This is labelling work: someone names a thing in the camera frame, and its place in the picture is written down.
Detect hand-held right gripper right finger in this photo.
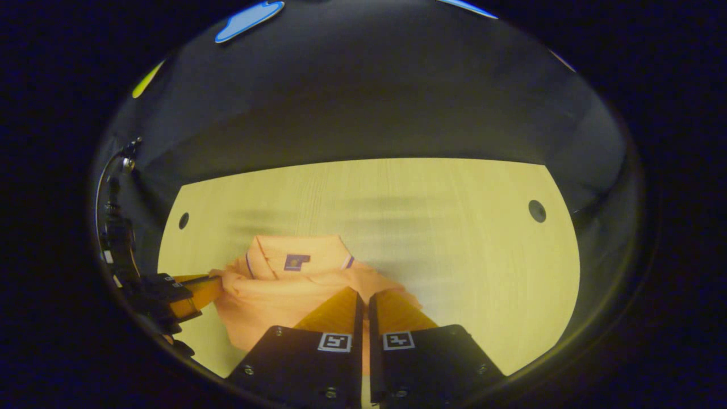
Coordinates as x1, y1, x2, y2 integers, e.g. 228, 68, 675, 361
369, 289, 507, 409

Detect orange T-shirt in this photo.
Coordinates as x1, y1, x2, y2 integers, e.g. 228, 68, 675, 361
209, 234, 424, 377

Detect black backdrop cloth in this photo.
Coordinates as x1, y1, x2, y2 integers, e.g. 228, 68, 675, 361
91, 0, 645, 364

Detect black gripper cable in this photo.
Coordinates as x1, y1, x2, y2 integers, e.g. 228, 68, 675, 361
94, 136, 144, 228

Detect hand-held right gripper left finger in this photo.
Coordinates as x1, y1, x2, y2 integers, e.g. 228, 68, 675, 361
226, 286, 364, 409

